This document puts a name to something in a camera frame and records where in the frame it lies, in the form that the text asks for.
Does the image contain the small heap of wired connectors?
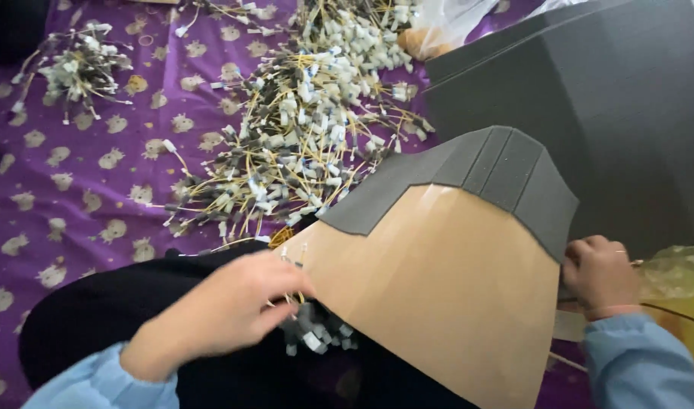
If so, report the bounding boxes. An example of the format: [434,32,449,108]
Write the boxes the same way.
[9,22,136,126]

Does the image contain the person's left hand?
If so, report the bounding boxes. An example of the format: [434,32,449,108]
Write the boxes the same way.
[120,250,317,383]

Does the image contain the pink wrist string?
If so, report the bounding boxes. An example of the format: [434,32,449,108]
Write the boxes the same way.
[584,304,646,322]

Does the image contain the grey foam sheet tan backing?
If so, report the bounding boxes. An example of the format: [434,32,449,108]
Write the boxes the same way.
[278,125,580,409]

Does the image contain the stack of dark grey foam sheets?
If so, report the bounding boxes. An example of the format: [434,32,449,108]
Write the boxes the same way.
[424,0,694,262]

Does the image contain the white paper piece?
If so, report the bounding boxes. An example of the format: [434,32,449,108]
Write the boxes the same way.
[553,309,587,343]

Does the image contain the dark black object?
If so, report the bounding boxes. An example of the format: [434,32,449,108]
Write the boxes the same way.
[0,0,53,64]

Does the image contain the thin black cable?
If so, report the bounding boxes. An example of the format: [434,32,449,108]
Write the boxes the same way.
[641,302,694,331]

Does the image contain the clear plastic bag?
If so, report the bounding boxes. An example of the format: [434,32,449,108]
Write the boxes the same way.
[397,0,502,62]

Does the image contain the person's black trousers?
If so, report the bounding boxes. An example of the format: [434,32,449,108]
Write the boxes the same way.
[17,243,479,409]

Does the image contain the yellow plastic bag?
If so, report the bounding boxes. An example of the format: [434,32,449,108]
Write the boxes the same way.
[635,244,694,382]

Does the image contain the bundle of wired connectors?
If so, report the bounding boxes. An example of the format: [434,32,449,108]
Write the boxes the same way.
[266,243,360,357]

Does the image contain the purple patterned cloth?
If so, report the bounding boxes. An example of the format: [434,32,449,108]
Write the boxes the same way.
[0,0,594,409]

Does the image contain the person's right hand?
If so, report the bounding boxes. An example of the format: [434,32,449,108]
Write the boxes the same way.
[561,234,646,322]

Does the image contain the large heap of wired connectors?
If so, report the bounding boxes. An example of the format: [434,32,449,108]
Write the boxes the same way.
[148,0,438,251]

